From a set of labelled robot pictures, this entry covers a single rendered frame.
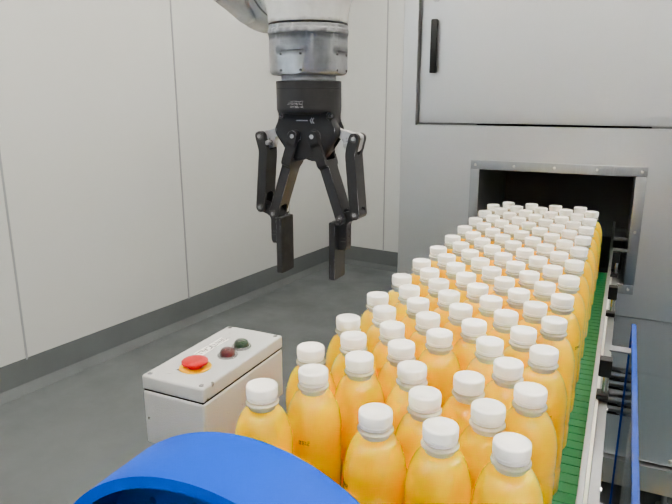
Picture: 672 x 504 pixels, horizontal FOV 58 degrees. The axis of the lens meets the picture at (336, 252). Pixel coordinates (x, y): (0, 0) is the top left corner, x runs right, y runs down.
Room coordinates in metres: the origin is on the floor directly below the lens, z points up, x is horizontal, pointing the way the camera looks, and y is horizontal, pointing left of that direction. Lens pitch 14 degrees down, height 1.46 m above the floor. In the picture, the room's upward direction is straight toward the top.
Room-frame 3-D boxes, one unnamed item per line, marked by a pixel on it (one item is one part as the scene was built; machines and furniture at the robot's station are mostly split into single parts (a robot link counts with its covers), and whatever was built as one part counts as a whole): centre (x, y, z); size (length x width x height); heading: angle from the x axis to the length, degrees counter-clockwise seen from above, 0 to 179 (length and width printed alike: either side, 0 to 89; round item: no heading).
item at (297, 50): (0.73, 0.03, 1.50); 0.09 x 0.09 x 0.06
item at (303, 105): (0.73, 0.03, 1.43); 0.08 x 0.07 x 0.09; 65
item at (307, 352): (0.80, 0.04, 1.11); 0.04 x 0.04 x 0.02
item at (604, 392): (1.06, -0.51, 0.94); 0.03 x 0.02 x 0.08; 155
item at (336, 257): (0.71, 0.00, 1.28); 0.03 x 0.01 x 0.07; 155
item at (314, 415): (0.73, 0.03, 1.00); 0.07 x 0.07 x 0.20
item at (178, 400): (0.81, 0.17, 1.05); 0.20 x 0.10 x 0.10; 155
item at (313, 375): (0.73, 0.03, 1.11); 0.04 x 0.04 x 0.02
